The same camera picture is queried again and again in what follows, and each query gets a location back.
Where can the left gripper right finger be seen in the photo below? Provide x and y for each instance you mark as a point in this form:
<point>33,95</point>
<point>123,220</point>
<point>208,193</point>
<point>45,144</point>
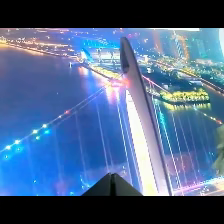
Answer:
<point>123,187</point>

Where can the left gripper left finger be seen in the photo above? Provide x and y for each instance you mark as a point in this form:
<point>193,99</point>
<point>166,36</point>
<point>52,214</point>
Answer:
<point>101,187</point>

